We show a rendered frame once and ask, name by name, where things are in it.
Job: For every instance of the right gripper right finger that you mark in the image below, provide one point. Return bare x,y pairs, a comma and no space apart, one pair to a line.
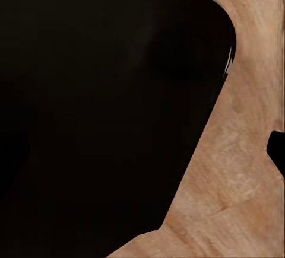
276,150

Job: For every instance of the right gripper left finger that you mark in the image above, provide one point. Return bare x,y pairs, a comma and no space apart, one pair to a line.
14,150

